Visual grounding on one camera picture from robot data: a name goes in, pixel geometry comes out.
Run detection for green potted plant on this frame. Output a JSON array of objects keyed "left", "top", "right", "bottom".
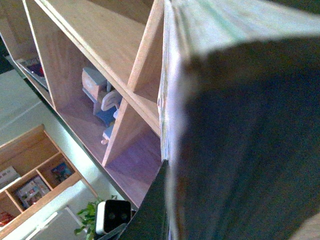
[{"left": 73, "top": 197, "right": 105, "bottom": 240}]

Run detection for wooden toy with blue parts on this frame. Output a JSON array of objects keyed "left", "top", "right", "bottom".
[{"left": 81, "top": 67, "right": 123, "bottom": 145}]

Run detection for left wooden shelf unit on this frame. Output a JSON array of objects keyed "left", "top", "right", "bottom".
[{"left": 0, "top": 0, "right": 164, "bottom": 207}]

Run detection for white and black camera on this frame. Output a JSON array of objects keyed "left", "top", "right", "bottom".
[{"left": 95, "top": 199, "right": 132, "bottom": 235}]

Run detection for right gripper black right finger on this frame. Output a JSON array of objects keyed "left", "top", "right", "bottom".
[{"left": 174, "top": 37, "right": 320, "bottom": 240}]

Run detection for large white-paged book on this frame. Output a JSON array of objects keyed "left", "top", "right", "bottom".
[{"left": 159, "top": 0, "right": 320, "bottom": 240}]

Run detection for low wooden book rack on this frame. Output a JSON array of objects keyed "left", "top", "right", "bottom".
[{"left": 0, "top": 124, "right": 97, "bottom": 239}]

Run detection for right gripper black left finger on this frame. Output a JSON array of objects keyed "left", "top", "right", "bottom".
[{"left": 119, "top": 160, "right": 170, "bottom": 240}]

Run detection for colourful books on far shelf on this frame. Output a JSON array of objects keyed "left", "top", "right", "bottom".
[{"left": 17, "top": 57, "right": 49, "bottom": 92}]

